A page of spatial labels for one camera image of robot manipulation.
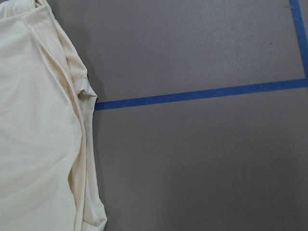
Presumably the beige long sleeve shirt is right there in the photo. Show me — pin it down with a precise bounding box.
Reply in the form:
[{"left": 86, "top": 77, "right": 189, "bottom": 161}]
[{"left": 0, "top": 0, "right": 107, "bottom": 231}]

